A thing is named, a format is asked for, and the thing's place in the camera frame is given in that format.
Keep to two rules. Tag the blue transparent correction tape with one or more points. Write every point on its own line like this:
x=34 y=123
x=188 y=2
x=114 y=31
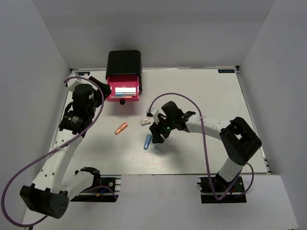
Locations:
x=147 y=141

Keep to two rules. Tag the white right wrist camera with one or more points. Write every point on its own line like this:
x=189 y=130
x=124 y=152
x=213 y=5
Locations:
x=153 y=112

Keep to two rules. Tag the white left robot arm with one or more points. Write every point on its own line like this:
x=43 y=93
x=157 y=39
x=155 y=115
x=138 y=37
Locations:
x=49 y=194

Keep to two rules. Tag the orange highlighter pen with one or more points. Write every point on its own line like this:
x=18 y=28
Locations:
x=121 y=128

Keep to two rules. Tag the black drawer cabinet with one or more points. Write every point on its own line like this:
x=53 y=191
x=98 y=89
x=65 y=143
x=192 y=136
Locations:
x=125 y=62

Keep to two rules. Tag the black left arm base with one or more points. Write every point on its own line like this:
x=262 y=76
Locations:
x=107 y=191

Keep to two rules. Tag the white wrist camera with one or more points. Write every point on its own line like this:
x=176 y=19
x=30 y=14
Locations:
x=153 y=112
x=71 y=83

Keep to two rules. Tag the pink drawer with black knob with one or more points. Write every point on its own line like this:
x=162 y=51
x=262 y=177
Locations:
x=124 y=80

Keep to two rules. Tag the grey lead case orange cap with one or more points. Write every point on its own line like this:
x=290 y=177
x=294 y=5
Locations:
x=125 y=95

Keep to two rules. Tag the blue table corner label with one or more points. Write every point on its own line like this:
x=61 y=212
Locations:
x=226 y=71

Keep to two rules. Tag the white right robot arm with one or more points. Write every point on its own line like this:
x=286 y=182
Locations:
x=238 y=138

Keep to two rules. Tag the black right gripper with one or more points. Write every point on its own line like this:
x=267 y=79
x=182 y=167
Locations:
x=157 y=130

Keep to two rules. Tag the green highlighter pen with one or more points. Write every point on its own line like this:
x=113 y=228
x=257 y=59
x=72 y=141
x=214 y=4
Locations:
x=156 y=148

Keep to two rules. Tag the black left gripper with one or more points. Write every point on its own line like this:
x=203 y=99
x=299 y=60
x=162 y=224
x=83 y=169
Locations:
x=105 y=88

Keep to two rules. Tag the white staples box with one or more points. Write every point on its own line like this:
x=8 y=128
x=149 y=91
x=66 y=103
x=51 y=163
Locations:
x=144 y=122

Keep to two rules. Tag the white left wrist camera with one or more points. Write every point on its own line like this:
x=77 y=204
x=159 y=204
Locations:
x=71 y=83

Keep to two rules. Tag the blue left corner label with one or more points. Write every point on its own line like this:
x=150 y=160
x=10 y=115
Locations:
x=87 y=73

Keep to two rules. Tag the blue highlighter pen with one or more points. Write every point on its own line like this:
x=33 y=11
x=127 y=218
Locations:
x=125 y=90

